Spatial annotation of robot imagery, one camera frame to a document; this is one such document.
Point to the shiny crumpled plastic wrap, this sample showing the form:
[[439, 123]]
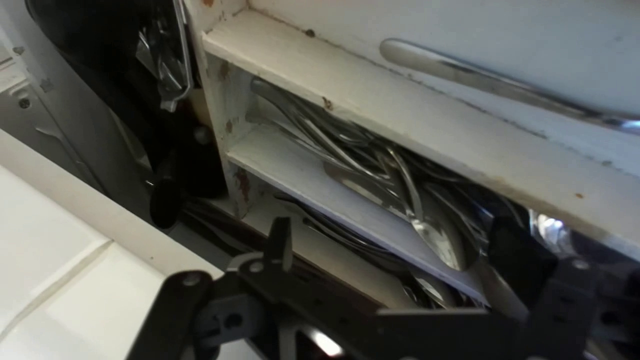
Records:
[[167, 53]]

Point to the slim stainless steel utensil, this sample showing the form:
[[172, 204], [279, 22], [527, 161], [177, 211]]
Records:
[[432, 290], [347, 236]]

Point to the white wooden cutlery organizer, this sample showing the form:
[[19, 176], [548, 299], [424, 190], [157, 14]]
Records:
[[413, 112]]

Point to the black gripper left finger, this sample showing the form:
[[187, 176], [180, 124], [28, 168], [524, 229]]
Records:
[[279, 240]]

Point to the black flat plastic utensil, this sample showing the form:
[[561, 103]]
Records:
[[113, 72]]

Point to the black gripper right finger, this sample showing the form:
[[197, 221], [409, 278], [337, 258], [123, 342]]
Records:
[[513, 263]]

